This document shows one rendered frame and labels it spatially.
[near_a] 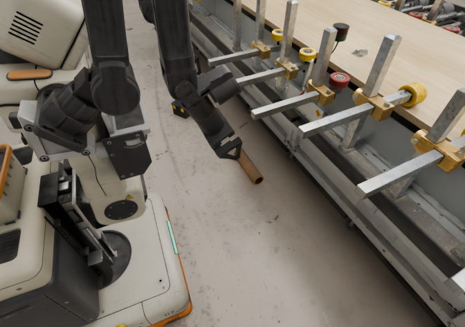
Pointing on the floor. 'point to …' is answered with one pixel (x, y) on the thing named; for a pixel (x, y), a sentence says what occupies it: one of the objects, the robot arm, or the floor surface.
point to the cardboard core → (250, 168)
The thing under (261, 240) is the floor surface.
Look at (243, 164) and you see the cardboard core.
